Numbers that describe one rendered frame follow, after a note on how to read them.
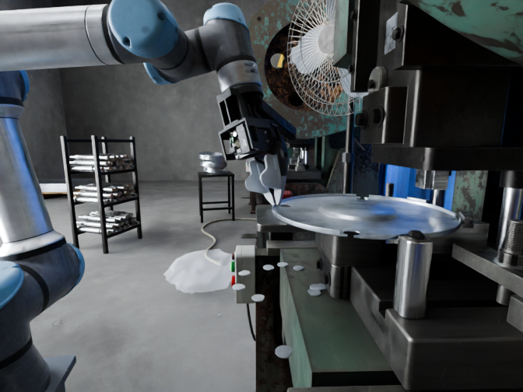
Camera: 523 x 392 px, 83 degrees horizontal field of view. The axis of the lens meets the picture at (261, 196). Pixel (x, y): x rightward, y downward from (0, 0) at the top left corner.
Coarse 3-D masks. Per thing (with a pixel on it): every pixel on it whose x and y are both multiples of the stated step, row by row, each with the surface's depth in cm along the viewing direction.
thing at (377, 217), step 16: (272, 208) 49; (288, 208) 52; (304, 208) 52; (320, 208) 51; (336, 208) 49; (352, 208) 49; (368, 208) 49; (384, 208) 49; (400, 208) 52; (416, 208) 52; (432, 208) 52; (304, 224) 40; (320, 224) 42; (336, 224) 42; (352, 224) 42; (368, 224) 42; (384, 224) 42; (400, 224) 42; (416, 224) 42; (432, 224) 42; (448, 224) 42
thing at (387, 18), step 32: (384, 0) 49; (384, 32) 49; (384, 64) 49; (384, 96) 42; (416, 96) 40; (448, 96) 40; (480, 96) 40; (384, 128) 43; (416, 128) 40; (448, 128) 40; (480, 128) 40
